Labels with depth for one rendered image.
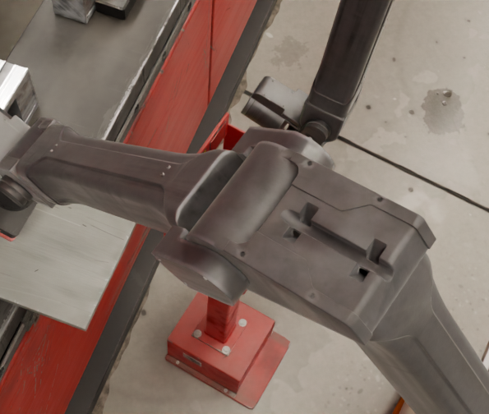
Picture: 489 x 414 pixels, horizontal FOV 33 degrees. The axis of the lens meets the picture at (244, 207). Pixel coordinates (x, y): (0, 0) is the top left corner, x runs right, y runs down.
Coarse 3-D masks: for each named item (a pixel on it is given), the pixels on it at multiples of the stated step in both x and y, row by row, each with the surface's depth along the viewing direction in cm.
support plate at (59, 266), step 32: (32, 224) 104; (64, 224) 104; (96, 224) 104; (128, 224) 105; (0, 256) 101; (32, 256) 102; (64, 256) 102; (96, 256) 102; (0, 288) 100; (32, 288) 100; (64, 288) 100; (96, 288) 100; (64, 320) 98
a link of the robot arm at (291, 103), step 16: (272, 80) 113; (256, 96) 112; (272, 96) 112; (288, 96) 113; (304, 96) 114; (256, 112) 114; (272, 112) 114; (288, 112) 112; (304, 128) 108; (320, 128) 107; (320, 144) 109
